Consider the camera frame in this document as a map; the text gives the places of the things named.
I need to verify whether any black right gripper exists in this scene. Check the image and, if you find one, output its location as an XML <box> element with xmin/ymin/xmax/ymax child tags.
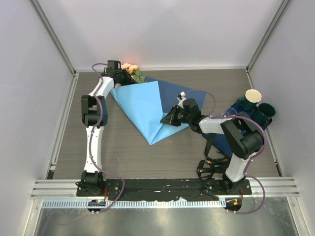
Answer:
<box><xmin>161</xmin><ymin>105</ymin><xmax>191</xmax><ymax>127</ymax></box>

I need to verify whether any peach fake rose stem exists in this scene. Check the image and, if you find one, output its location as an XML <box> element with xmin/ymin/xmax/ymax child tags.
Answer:
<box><xmin>122</xmin><ymin>63</ymin><xmax>146</xmax><ymax>84</ymax></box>

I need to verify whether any large blue wrapping paper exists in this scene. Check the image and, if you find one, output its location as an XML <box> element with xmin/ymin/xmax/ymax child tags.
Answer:
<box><xmin>111</xmin><ymin>77</ymin><xmax>193</xmax><ymax>145</ymax></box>

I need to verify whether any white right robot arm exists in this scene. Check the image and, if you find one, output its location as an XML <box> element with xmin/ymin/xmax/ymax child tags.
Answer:
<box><xmin>160</xmin><ymin>99</ymin><xmax>265</xmax><ymax>194</ymax></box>

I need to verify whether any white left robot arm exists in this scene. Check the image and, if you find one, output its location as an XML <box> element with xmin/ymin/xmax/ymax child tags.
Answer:
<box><xmin>76</xmin><ymin>60</ymin><xmax>136</xmax><ymax>196</ymax></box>

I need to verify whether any clear plastic cup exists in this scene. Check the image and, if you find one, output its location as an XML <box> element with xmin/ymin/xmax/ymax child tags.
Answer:
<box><xmin>223</xmin><ymin>107</ymin><xmax>238</xmax><ymax>117</ymax></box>

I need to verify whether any black printed ribbon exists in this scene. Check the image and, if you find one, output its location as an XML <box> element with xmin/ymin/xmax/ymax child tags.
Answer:
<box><xmin>196</xmin><ymin>132</ymin><xmax>232</xmax><ymax>182</ymax></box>

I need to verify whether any dark green mug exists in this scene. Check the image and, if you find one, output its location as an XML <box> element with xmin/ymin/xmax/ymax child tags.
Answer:
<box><xmin>252</xmin><ymin>103</ymin><xmax>276</xmax><ymax>126</ymax></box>
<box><xmin>236</xmin><ymin>96</ymin><xmax>257</xmax><ymax>111</ymax></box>

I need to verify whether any beige paper cup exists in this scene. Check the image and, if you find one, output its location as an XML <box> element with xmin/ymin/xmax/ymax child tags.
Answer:
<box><xmin>245</xmin><ymin>89</ymin><xmax>262</xmax><ymax>105</ymax></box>

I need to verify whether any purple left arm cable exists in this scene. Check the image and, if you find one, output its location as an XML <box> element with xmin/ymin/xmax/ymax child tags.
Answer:
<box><xmin>88</xmin><ymin>63</ymin><xmax>126</xmax><ymax>213</ymax></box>

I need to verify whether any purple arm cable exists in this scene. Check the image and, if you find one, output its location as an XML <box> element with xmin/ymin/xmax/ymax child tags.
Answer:
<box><xmin>183</xmin><ymin>89</ymin><xmax>268</xmax><ymax>216</ymax></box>
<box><xmin>88</xmin><ymin>63</ymin><xmax>126</xmax><ymax>213</ymax></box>

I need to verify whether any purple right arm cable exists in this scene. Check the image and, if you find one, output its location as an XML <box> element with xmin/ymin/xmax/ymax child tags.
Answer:
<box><xmin>183</xmin><ymin>89</ymin><xmax>268</xmax><ymax>216</ymax></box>

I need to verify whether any slotted cable duct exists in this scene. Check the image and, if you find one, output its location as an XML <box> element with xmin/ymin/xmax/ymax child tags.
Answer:
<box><xmin>42</xmin><ymin>198</ymin><xmax>226</xmax><ymax>209</ymax></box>

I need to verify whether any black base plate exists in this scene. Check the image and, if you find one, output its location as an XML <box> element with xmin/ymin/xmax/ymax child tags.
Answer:
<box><xmin>76</xmin><ymin>178</ymin><xmax>252</xmax><ymax>198</ymax></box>

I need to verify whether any aluminium frame rail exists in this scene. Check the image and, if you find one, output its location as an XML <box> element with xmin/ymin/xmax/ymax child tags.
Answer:
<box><xmin>31</xmin><ymin>177</ymin><xmax>300</xmax><ymax>199</ymax></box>

